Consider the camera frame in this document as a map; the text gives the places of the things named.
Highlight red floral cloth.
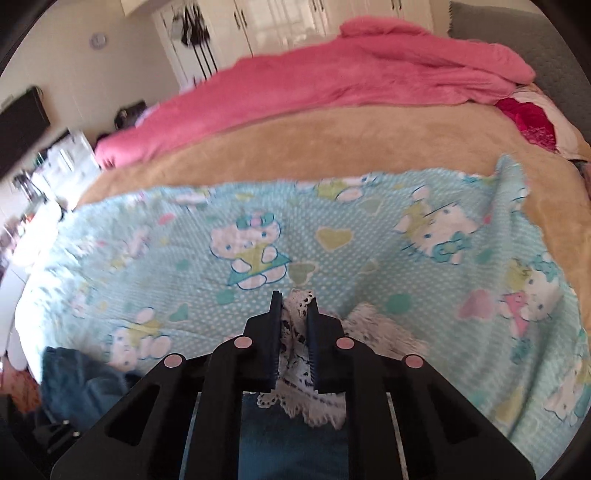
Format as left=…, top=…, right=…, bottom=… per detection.
left=495, top=85, right=587, bottom=160

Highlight pink duvet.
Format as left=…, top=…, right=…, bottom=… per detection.
left=95, top=16, right=537, bottom=171

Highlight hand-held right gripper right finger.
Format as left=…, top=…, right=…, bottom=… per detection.
left=305, top=292, right=536, bottom=480

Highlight black bag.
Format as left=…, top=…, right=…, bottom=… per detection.
left=113, top=102, right=148, bottom=132

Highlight grey quilted cushion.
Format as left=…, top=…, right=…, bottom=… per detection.
left=449, top=1, right=591, bottom=155

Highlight blue denim pants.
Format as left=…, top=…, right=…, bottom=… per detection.
left=41, top=288, right=444, bottom=480

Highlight cluttered white table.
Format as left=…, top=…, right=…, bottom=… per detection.
left=0, top=194, right=63, bottom=287

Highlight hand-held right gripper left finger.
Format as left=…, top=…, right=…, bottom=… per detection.
left=50, top=291, right=283, bottom=480

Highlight hanging black bags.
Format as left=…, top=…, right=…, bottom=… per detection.
left=170, top=4, right=218, bottom=77

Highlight tan bed sheet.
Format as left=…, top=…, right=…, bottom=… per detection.
left=76, top=99, right=591, bottom=333

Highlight white wardrobe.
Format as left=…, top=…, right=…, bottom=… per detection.
left=121, top=0, right=437, bottom=88

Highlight black wall television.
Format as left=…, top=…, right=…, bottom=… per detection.
left=0, top=87, right=51, bottom=178

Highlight cartoon cat printed blanket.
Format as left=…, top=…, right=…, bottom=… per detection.
left=14, top=154, right=591, bottom=455

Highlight white dresser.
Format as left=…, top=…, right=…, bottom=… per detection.
left=32, top=129, right=100, bottom=195

